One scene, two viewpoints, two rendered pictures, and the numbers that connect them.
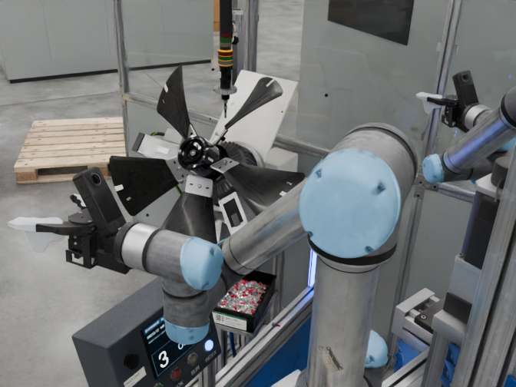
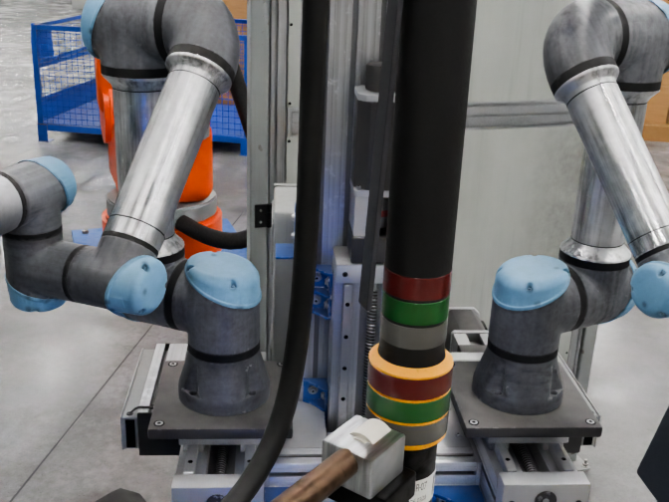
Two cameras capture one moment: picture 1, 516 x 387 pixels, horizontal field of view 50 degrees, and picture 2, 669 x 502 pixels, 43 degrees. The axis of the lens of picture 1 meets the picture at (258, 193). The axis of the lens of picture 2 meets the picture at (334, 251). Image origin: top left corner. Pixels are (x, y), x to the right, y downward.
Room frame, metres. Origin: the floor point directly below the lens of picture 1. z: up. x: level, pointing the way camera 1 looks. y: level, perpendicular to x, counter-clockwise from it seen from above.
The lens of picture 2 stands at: (1.95, 0.30, 1.76)
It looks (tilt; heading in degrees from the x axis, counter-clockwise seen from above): 21 degrees down; 216
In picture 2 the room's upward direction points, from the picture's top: 2 degrees clockwise
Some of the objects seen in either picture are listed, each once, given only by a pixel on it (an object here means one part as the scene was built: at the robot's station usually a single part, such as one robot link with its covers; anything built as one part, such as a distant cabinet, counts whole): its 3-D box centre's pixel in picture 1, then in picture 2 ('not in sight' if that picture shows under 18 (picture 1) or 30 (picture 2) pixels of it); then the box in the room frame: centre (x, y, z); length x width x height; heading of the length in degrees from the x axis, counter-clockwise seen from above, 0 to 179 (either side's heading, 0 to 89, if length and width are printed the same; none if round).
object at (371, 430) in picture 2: not in sight; (369, 443); (1.65, 0.11, 1.52); 0.02 x 0.02 x 0.02; 1
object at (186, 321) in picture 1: (191, 302); not in sight; (0.74, 0.11, 1.34); 0.11 x 0.08 x 0.11; 156
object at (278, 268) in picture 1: (278, 267); not in sight; (2.13, -0.11, 0.42); 0.04 x 0.04 x 0.83; 56
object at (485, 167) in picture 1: (482, 165); (46, 267); (1.34, -0.60, 1.34); 0.11 x 0.08 x 0.11; 105
